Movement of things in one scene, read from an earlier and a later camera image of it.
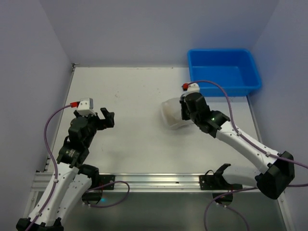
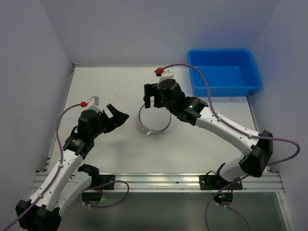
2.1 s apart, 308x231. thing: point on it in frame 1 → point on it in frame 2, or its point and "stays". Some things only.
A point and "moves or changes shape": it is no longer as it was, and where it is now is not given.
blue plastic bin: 235,70 stays
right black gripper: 183,110 → 154,92
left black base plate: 104,179 stays
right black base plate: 217,182 stays
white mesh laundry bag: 171,110 moves or changes shape
